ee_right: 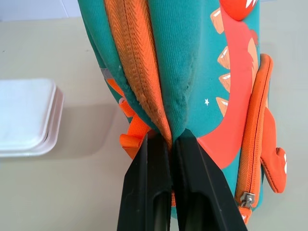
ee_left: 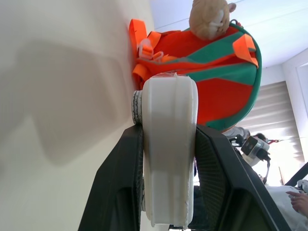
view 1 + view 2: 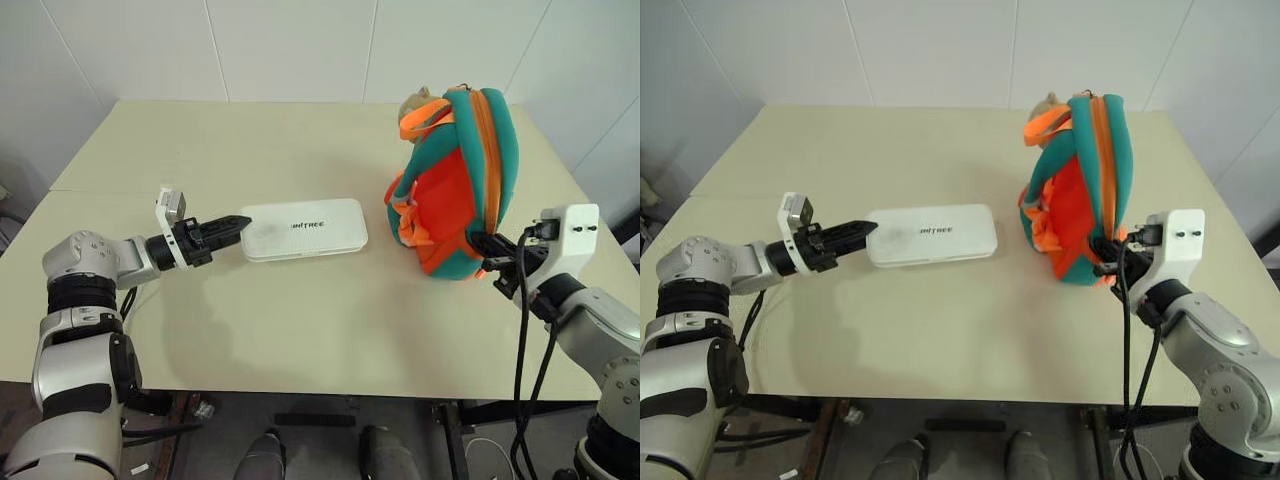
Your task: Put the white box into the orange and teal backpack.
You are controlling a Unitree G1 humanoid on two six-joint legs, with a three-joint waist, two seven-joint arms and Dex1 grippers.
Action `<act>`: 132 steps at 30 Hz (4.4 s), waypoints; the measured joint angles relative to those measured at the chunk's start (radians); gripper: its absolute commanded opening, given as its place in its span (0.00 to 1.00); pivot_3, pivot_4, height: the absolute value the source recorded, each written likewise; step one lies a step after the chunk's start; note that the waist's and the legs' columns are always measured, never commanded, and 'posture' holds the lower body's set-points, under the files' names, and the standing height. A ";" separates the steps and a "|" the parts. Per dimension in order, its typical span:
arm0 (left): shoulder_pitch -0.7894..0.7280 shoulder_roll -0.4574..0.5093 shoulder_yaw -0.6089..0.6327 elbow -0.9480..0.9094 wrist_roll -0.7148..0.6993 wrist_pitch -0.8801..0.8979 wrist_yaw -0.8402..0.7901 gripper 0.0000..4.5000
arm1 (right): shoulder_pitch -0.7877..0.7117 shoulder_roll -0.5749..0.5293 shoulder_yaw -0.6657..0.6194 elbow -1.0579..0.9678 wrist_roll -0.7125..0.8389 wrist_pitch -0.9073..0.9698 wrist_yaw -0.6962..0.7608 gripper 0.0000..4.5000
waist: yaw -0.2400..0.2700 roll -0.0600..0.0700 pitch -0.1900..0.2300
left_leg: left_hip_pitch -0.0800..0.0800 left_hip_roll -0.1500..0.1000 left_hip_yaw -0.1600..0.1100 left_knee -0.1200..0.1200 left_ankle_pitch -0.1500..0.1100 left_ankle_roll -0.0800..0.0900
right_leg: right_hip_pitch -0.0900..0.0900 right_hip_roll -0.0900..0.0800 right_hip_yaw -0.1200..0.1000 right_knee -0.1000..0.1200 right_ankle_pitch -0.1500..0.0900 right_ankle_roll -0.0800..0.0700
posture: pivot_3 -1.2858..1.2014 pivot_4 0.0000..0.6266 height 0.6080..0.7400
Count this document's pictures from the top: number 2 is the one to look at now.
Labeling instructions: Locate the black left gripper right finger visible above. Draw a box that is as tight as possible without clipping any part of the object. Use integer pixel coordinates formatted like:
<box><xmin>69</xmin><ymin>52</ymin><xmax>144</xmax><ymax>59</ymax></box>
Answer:
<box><xmin>193</xmin><ymin>124</ymin><xmax>292</xmax><ymax>231</ymax></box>

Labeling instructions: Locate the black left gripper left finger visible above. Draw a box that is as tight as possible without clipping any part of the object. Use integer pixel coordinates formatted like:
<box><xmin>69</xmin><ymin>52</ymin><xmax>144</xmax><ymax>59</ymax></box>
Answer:
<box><xmin>77</xmin><ymin>124</ymin><xmax>146</xmax><ymax>231</ymax></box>

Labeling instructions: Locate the orange and teal backpack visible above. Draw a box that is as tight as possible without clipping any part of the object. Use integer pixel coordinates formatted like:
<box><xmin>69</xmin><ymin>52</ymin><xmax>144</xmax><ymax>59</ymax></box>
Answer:
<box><xmin>128</xmin><ymin>18</ymin><xmax>263</xmax><ymax>132</ymax></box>

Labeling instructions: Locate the bystander bare hand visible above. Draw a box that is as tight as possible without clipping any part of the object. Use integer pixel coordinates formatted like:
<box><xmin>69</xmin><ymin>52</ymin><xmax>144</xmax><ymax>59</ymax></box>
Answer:
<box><xmin>286</xmin><ymin>191</ymin><xmax>308</xmax><ymax>218</ymax></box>

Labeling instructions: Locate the bystander white shirt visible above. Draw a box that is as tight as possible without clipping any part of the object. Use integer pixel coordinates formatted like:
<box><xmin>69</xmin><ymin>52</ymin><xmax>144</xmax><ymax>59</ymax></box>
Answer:
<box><xmin>266</xmin><ymin>185</ymin><xmax>308</xmax><ymax>231</ymax></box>

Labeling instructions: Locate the grey ribbed round knob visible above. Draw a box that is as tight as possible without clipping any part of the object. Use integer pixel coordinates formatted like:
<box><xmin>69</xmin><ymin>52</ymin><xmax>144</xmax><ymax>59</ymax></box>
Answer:
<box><xmin>130</xmin><ymin>90</ymin><xmax>145</xmax><ymax>126</ymax></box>

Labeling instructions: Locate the beige window blind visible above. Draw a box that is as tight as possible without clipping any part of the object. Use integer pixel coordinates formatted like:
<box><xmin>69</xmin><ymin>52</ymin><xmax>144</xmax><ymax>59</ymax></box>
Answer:
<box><xmin>237</xmin><ymin>81</ymin><xmax>303</xmax><ymax>167</ymax></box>

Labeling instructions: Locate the tan plush hamster toy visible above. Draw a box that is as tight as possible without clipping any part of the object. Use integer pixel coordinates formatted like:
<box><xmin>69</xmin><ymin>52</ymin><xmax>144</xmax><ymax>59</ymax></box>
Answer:
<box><xmin>188</xmin><ymin>0</ymin><xmax>237</xmax><ymax>40</ymax></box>

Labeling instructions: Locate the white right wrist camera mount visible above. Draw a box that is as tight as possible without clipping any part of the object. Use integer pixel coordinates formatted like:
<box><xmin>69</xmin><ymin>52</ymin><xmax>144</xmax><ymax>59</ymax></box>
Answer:
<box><xmin>240</xmin><ymin>135</ymin><xmax>270</xmax><ymax>167</ymax></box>

